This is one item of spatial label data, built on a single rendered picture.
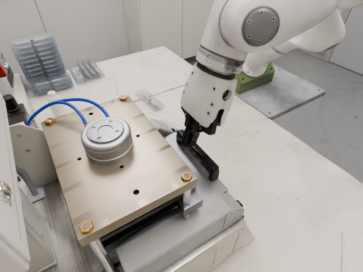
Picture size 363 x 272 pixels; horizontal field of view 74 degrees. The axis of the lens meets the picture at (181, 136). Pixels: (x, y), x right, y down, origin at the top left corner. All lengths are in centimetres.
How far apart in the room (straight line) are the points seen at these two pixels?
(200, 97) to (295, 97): 89
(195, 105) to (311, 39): 64
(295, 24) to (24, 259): 40
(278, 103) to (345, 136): 135
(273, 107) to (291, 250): 66
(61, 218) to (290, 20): 54
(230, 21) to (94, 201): 30
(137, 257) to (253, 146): 66
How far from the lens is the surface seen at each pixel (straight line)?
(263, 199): 82
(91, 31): 298
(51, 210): 62
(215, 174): 53
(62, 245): 56
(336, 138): 244
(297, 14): 36
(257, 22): 34
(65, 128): 50
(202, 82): 45
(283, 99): 127
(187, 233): 45
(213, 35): 42
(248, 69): 125
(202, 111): 45
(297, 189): 88
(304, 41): 103
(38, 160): 61
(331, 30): 101
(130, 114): 49
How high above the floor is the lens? 140
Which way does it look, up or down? 43 degrees down
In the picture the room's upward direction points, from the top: straight up
